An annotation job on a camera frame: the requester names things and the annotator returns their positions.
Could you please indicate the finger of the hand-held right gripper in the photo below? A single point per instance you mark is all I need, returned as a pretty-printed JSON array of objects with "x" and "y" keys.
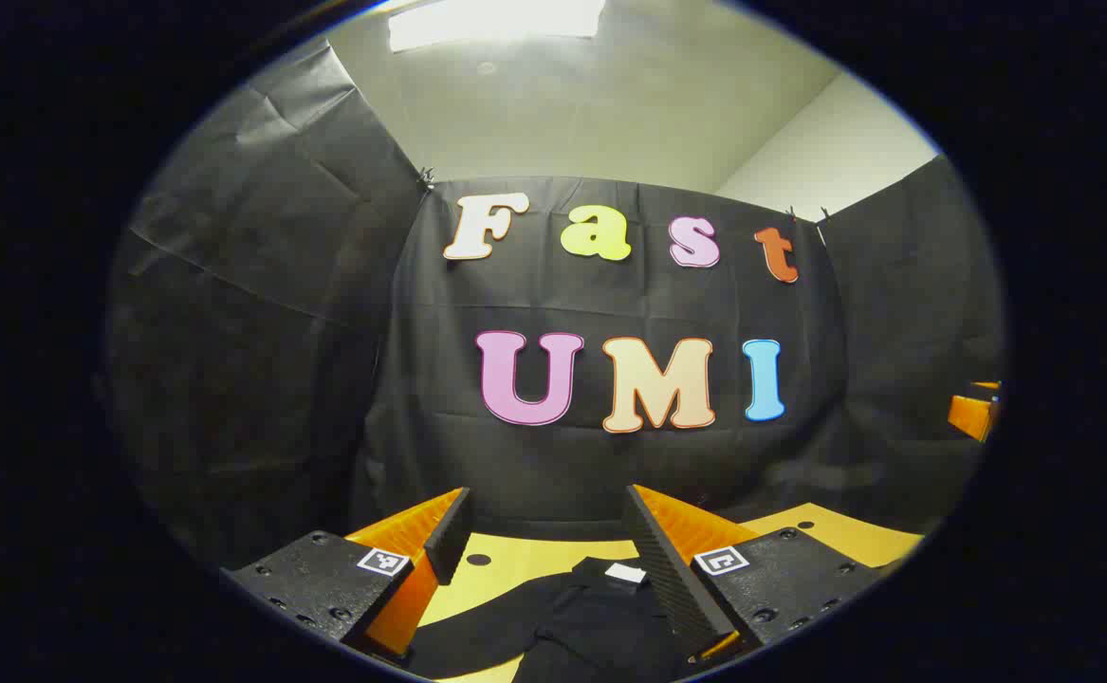
[{"x": 970, "y": 415}]

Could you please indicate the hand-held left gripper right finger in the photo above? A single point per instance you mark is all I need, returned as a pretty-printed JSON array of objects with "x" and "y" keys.
[{"x": 667, "y": 569}]

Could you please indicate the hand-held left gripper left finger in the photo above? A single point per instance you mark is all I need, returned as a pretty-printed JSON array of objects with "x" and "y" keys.
[{"x": 449, "y": 536}]

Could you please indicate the black t-shirt with white label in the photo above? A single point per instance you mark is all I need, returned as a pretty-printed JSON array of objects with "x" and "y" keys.
[{"x": 591, "y": 617}]

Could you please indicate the black backdrop cloth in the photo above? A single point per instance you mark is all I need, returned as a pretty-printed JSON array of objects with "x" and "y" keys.
[{"x": 562, "y": 304}]

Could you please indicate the ceiling light panel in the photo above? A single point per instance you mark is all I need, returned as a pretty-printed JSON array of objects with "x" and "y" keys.
[{"x": 496, "y": 21}]

